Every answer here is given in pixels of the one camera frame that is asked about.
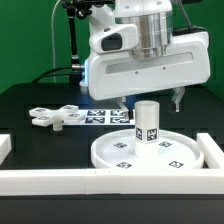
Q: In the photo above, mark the white cross-shaped table base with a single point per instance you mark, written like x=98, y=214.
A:
x=45, y=117

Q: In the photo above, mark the white U-shaped fence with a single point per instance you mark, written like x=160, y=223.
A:
x=110, y=181

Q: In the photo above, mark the white marker sheet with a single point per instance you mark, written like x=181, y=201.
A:
x=102, y=117

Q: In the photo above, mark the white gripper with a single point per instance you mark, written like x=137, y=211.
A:
x=116, y=75

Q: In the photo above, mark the black camera stand pole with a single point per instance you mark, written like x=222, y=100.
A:
x=80, y=9

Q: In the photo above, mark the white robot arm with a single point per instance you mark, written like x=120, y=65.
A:
x=133, y=50

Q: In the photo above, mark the white round table top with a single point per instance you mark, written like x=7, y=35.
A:
x=121, y=149

